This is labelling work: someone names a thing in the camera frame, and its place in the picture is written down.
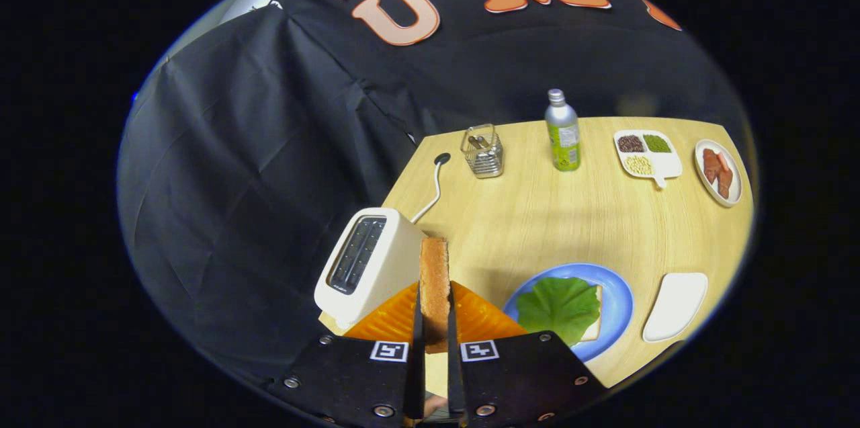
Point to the blue round plate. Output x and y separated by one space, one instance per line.
615 300

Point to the toasted bread slice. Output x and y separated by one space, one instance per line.
435 280

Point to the white round plate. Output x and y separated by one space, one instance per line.
737 189

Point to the white rounded square plate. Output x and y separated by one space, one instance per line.
675 307

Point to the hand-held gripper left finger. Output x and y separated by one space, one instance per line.
416 374

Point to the white divided dish with beans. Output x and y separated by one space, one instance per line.
666 162

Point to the green lettuce leaf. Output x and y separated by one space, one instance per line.
557 310

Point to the white bread slice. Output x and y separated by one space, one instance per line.
594 327

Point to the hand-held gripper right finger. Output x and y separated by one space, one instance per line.
455 374

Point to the cream white toaster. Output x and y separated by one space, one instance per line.
396 267

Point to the black backdrop cloth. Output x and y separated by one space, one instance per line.
269 146

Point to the brown meat piece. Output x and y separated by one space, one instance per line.
711 166
725 183

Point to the red sausage slice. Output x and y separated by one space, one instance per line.
722 160

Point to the silver bottle with green label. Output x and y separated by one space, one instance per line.
563 139

